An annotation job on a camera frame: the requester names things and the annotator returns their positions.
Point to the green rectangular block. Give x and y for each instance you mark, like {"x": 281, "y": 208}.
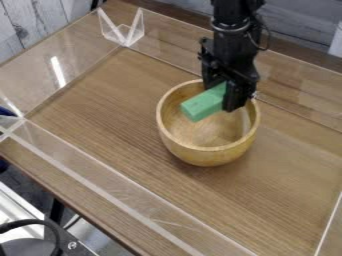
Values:
{"x": 205, "y": 104}

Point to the clear acrylic corner bracket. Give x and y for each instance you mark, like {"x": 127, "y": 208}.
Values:
{"x": 122, "y": 34}

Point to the black table leg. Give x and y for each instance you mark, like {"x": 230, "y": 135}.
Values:
{"x": 56, "y": 211}

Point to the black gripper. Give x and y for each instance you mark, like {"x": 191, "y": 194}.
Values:
{"x": 227, "y": 56}

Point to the clear acrylic tray enclosure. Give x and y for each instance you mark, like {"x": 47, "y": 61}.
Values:
{"x": 86, "y": 140}

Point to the brown wooden bowl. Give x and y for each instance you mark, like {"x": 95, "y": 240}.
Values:
{"x": 214, "y": 141}

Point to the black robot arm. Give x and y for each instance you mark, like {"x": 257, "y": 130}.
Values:
{"x": 234, "y": 12}

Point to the blue object at left edge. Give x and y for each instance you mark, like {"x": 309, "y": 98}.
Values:
{"x": 5, "y": 112}

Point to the black metal base plate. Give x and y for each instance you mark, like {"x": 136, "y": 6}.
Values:
{"x": 30, "y": 246}

